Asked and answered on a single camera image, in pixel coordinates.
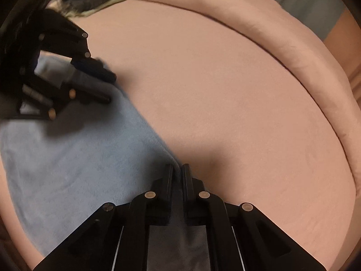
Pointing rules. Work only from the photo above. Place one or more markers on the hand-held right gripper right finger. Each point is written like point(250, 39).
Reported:
point(186, 176)

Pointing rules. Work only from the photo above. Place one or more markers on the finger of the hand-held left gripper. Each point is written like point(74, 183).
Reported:
point(84, 97)
point(84, 62)

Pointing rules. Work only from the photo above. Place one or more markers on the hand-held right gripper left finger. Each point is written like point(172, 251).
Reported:
point(168, 175)

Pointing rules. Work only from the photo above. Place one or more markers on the light blue pants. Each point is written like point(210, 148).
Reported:
point(70, 161)

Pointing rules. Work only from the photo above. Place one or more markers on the plaid cloth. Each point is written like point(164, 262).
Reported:
point(60, 1)

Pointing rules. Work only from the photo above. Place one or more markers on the pale green cloth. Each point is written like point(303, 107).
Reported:
point(112, 2)

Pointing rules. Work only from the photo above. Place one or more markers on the pink bed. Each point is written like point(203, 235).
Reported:
point(197, 90)

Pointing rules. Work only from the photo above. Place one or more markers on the pink duvet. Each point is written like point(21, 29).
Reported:
point(253, 25)

